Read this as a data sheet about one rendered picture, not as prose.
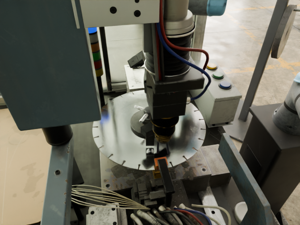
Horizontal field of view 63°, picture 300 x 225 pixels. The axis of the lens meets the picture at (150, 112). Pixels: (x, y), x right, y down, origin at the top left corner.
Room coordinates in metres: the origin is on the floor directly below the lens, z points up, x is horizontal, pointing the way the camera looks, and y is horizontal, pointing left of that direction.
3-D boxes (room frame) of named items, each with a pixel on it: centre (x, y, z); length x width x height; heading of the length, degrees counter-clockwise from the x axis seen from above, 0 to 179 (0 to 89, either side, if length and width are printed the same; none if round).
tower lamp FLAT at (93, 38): (0.76, 0.19, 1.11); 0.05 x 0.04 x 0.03; 101
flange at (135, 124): (0.52, 0.00, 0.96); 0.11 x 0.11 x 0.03
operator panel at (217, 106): (0.85, -0.26, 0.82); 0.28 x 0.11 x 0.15; 11
